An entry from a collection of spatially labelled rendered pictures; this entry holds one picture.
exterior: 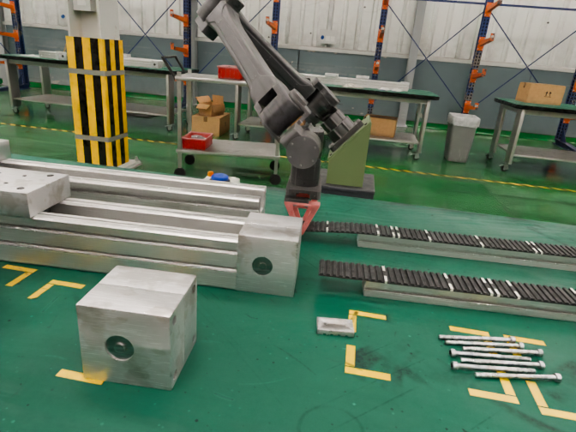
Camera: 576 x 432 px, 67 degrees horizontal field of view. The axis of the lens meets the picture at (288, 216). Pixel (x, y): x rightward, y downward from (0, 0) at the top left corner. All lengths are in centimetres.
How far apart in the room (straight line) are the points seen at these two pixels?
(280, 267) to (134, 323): 26
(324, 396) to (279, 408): 5
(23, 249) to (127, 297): 34
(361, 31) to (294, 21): 120
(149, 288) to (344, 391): 25
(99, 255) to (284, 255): 29
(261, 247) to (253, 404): 24
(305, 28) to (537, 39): 389
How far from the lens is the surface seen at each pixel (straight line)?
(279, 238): 64
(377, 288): 71
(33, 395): 55
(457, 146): 576
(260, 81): 86
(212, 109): 589
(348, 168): 126
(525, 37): 874
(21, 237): 80
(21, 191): 76
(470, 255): 92
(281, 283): 67
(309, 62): 837
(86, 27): 420
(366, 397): 53
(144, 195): 90
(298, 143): 74
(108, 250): 73
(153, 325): 47
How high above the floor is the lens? 113
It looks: 21 degrees down
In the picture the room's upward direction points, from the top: 5 degrees clockwise
